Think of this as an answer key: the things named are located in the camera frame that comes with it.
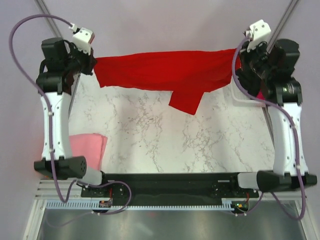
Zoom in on white plastic basket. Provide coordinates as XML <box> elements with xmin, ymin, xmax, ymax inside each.
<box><xmin>230</xmin><ymin>78</ymin><xmax>266</xmax><ymax>108</ymax></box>

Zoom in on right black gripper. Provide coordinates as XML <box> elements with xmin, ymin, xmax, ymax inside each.
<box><xmin>238</xmin><ymin>37</ymin><xmax>276</xmax><ymax>80</ymax></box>

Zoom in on aluminium frame post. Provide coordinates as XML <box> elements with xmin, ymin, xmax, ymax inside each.
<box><xmin>267</xmin><ymin>0</ymin><xmax>300</xmax><ymax>52</ymax></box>
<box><xmin>34</xmin><ymin>0</ymin><xmax>62</xmax><ymax>37</ymax></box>

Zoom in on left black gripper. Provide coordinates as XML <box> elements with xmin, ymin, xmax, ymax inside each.
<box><xmin>63</xmin><ymin>43</ymin><xmax>97</xmax><ymax>76</ymax></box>

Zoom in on right aluminium frame post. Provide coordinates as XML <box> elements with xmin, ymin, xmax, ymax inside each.
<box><xmin>267</xmin><ymin>0</ymin><xmax>300</xmax><ymax>52</ymax></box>

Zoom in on left aluminium frame post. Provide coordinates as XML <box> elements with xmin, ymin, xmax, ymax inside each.
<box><xmin>34</xmin><ymin>0</ymin><xmax>62</xmax><ymax>37</ymax></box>

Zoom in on magenta t shirt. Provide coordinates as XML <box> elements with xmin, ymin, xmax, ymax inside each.
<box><xmin>256</xmin><ymin>91</ymin><xmax>265</xmax><ymax>100</ymax></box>

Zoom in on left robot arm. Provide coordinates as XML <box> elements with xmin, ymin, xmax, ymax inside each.
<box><xmin>33</xmin><ymin>37</ymin><xmax>110</xmax><ymax>197</ymax></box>

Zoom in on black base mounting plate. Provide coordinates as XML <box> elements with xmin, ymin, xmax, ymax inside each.
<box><xmin>81</xmin><ymin>172</ymin><xmax>259</xmax><ymax>206</ymax></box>

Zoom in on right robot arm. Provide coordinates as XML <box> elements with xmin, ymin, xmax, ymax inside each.
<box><xmin>229</xmin><ymin>39</ymin><xmax>318</xmax><ymax>197</ymax></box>

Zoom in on white slotted cable duct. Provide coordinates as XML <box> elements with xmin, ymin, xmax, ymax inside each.
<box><xmin>45</xmin><ymin>198</ymin><xmax>240</xmax><ymax>211</ymax></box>

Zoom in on red t shirt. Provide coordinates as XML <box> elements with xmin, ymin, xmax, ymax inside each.
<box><xmin>94</xmin><ymin>48</ymin><xmax>236</xmax><ymax>115</ymax></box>

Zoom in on aluminium front rail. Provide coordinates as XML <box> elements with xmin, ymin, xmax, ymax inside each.
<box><xmin>34</xmin><ymin>178</ymin><xmax>308</xmax><ymax>200</ymax></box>

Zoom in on folded pink t shirt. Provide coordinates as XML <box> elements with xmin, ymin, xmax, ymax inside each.
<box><xmin>69</xmin><ymin>133</ymin><xmax>108</xmax><ymax>171</ymax></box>

